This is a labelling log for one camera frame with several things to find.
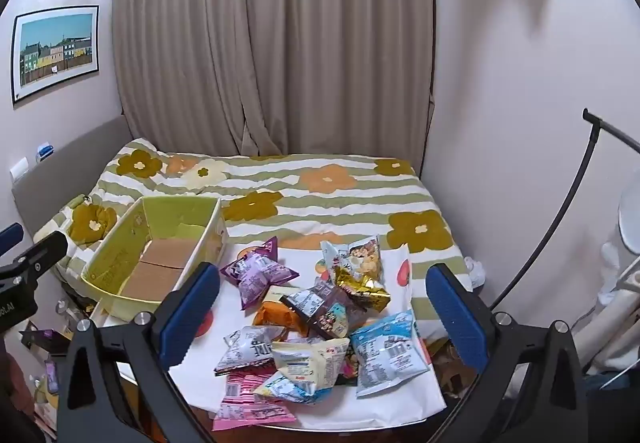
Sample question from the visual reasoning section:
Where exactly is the white nut snack packet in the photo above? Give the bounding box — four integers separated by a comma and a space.
320, 235, 383, 284

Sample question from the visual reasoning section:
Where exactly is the floral striped blanket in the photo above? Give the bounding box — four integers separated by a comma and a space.
62, 138, 475, 324

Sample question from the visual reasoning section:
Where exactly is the white crumpled cloth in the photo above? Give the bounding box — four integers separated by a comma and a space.
462, 255, 488, 286

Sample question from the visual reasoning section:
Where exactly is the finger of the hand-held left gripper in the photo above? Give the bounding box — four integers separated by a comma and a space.
0, 231, 69, 281
0, 222, 24, 251

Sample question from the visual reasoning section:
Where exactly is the white and grey snack packet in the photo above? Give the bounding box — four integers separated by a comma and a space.
214, 325, 288, 376

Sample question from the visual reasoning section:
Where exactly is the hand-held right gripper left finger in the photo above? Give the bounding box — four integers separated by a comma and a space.
56, 262, 221, 443

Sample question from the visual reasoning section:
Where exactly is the small light blue snack packet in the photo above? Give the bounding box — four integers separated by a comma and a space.
252, 370, 333, 405

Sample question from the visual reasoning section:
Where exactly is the blue and white snack packet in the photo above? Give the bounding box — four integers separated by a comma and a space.
349, 310, 432, 399

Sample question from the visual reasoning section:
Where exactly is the green cardboard box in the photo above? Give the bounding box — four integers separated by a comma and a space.
80, 195, 230, 316

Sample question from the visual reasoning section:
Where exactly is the orange snack packet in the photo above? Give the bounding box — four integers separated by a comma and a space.
251, 300, 306, 336

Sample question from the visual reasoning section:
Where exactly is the black curved stand pole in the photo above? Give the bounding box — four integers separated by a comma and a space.
490, 108, 640, 314

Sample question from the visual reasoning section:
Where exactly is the gold snack packet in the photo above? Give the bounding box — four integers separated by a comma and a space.
334, 268, 392, 314

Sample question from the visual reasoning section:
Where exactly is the framed wall poster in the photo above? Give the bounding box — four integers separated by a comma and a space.
11, 5, 100, 108

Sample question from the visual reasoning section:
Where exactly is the cream yellow snack packet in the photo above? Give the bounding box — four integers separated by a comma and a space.
270, 337, 351, 386

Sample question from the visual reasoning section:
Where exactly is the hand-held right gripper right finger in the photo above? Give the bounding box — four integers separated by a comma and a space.
425, 264, 588, 443

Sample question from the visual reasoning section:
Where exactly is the grey headboard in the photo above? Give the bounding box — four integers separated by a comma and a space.
11, 115, 128, 244

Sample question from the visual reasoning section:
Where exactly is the beige curtain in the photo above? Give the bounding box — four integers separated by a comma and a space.
112, 0, 436, 158

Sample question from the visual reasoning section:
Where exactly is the dark brown snack packet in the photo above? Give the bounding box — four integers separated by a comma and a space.
280, 280, 368, 339

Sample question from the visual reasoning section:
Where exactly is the floral striped pillow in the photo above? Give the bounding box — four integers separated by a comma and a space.
32, 193, 121, 284

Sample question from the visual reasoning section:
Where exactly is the pink snack packet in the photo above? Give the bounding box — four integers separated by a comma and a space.
212, 368, 297, 431

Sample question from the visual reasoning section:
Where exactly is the white fruit print cloth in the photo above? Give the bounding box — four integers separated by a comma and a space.
90, 238, 448, 429

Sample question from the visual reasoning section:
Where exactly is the purple snack packet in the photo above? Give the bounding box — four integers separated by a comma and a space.
220, 237, 300, 311

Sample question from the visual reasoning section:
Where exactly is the white wall switch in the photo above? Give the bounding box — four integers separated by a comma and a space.
9, 157, 32, 182

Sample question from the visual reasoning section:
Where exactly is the white round object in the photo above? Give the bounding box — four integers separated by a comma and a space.
617, 183, 640, 254

